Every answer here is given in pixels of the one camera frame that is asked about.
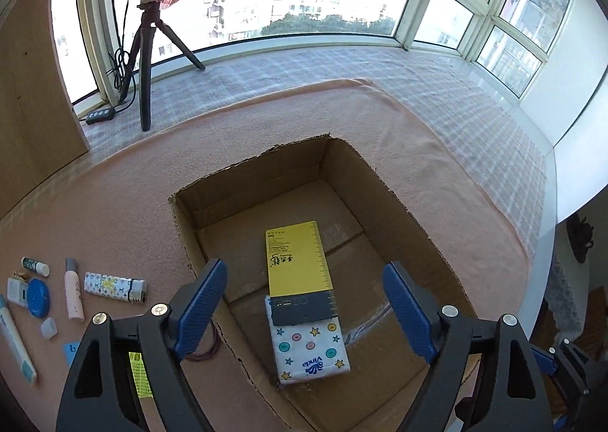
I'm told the patterned tissue pack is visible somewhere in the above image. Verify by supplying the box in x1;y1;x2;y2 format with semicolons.
263;294;351;385

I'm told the purple rubber band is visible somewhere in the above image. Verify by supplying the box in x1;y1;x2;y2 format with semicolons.
183;320;220;362

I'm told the black inline controller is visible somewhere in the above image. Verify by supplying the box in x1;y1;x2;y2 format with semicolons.
85;105;116;125

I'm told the small pink bottle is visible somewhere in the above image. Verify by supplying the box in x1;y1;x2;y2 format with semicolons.
64;258;86;323

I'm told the white sunscreen tube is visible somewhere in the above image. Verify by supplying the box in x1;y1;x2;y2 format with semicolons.
0;292;38;386

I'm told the blue round tape measure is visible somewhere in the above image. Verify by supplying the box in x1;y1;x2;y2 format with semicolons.
26;279;51;319

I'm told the light wooden board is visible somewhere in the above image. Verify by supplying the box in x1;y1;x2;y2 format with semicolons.
0;0;91;219

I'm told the small white device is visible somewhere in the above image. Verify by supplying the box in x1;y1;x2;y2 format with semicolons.
6;277;30;309

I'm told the cardboard box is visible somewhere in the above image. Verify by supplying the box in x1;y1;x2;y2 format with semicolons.
168;133;480;432

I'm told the patterned white lighter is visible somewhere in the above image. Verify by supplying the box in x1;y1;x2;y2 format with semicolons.
84;272;148;304

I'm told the dark object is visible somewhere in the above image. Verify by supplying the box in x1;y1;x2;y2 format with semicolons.
567;214;594;264

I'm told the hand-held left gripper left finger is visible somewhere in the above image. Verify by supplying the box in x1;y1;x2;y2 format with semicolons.
56;258;229;432

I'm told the white lace cloth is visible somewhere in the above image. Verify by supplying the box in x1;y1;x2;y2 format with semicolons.
546;261;585;333

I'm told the black ring light cable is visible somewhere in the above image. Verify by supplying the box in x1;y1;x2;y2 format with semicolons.
105;0;138;105

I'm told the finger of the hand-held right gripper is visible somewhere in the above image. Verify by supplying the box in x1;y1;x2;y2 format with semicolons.
531;338;591;414

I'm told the pink blanket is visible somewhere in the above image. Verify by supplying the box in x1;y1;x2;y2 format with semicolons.
0;78;530;432

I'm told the green glue stick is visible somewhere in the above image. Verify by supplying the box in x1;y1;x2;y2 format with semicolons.
21;256;51;277

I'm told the yellow and grey box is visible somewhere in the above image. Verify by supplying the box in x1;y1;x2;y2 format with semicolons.
264;220;340;326

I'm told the black tripod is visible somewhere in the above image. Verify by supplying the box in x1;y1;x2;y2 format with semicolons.
118;0;206;133

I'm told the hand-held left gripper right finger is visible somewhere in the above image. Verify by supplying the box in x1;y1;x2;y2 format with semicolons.
382;261;554;432

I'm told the checked white cloth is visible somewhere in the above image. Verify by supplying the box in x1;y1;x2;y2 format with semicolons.
85;45;547;247

